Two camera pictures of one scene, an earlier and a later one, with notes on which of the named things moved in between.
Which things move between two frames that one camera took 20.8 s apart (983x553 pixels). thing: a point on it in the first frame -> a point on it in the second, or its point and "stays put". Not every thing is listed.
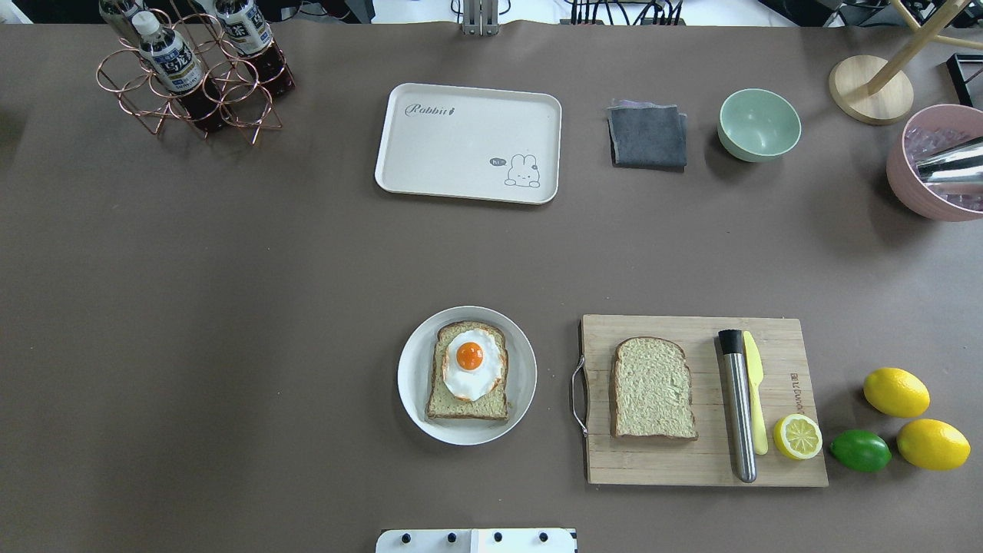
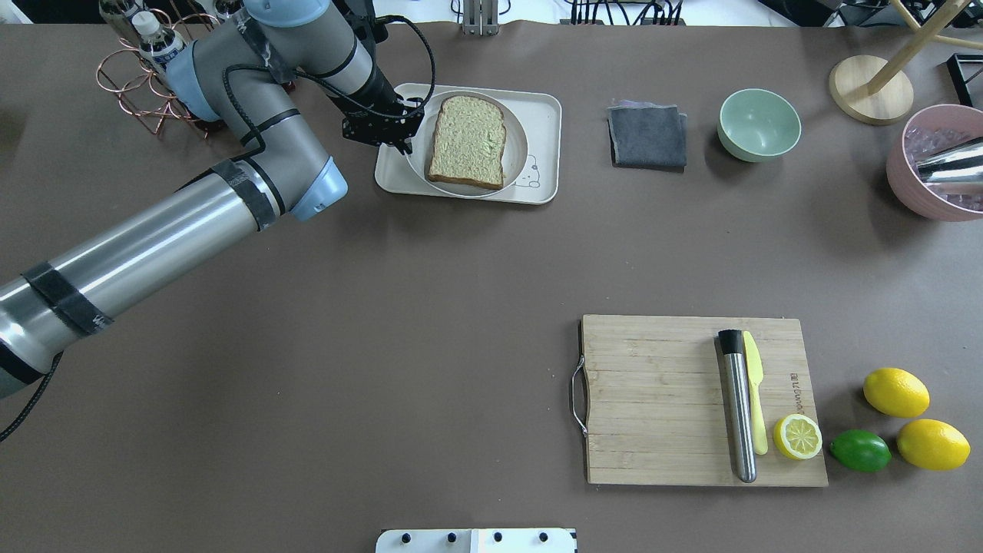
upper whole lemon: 896,392 stays put
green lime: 861,450 stays put
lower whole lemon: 933,444 stays put
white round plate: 467,375 -> 469,144
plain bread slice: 653,390 -> 468,140
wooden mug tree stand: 876,92 stays put
